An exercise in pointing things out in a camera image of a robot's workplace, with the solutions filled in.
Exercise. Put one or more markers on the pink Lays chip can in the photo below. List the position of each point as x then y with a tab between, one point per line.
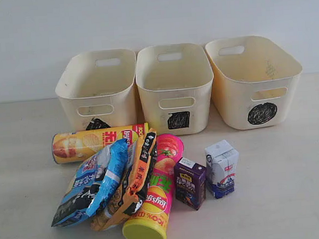
151	220

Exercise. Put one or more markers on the yellow Lays chip can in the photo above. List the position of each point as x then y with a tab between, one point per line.
78	146

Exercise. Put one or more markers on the left cream plastic bin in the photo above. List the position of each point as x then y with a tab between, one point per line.
99	85

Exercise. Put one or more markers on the middle cream plastic bin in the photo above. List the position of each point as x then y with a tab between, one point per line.
174	84

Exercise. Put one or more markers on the purple drink carton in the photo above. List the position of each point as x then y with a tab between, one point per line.
190	183

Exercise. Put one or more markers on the blue black snack bag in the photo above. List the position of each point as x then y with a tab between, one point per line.
93	184

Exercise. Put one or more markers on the cream plastic bin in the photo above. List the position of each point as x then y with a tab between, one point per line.
99	85
254	81
174	84

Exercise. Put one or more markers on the right cream plastic bin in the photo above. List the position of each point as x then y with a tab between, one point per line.
254	81

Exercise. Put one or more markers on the orange black snack bag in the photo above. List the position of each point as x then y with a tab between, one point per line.
132	190

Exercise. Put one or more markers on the white blue milk carton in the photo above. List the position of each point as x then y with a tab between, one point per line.
221	164

